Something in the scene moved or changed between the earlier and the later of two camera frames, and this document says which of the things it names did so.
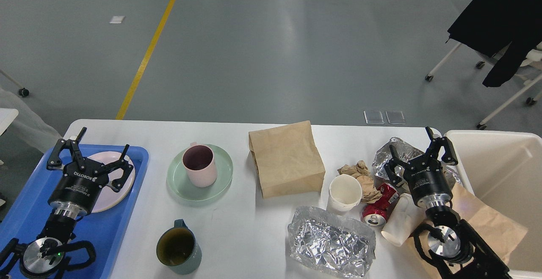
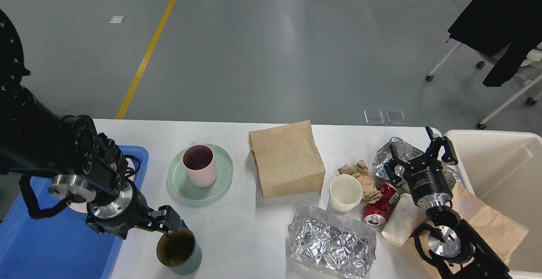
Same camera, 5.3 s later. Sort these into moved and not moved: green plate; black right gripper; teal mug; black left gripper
Moved: black left gripper
Not moved: black right gripper; teal mug; green plate
